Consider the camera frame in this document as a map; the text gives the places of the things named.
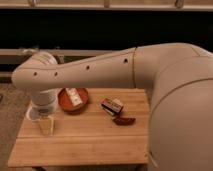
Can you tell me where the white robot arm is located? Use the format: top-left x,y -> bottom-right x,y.
12,43 -> 213,171

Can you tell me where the wooden table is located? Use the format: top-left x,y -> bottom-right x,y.
8,89 -> 149,167

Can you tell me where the small dark red dish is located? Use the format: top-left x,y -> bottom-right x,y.
113,117 -> 135,126

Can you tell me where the brown rectangular box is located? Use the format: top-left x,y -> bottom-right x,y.
101,98 -> 123,116

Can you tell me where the red-brown bowl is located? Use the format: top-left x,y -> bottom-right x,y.
58,88 -> 89,114

